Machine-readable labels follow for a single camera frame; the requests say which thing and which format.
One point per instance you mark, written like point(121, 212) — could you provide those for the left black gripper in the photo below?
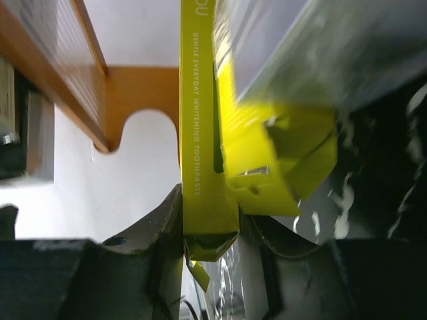
point(27, 129)

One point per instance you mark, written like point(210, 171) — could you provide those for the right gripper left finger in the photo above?
point(135, 274)

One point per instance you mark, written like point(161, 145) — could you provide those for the orange wooden shelf rack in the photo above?
point(54, 45)

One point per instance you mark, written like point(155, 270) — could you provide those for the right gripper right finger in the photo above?
point(285, 276)

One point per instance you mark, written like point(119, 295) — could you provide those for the silver toothpaste box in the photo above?
point(341, 53)

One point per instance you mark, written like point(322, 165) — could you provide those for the yellow toothpaste box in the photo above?
point(210, 214)
point(274, 154)

